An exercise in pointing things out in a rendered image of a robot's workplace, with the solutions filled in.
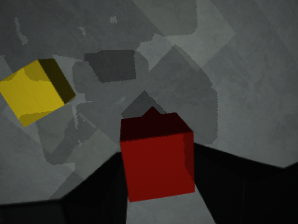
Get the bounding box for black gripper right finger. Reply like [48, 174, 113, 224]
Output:
[193, 143, 298, 224]

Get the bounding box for yellow cube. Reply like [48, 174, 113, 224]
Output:
[0, 59, 76, 127]

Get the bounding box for red cube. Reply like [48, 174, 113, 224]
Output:
[120, 112, 195, 203]
[143, 106, 160, 116]

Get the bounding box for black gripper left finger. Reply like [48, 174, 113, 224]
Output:
[0, 152, 128, 224]

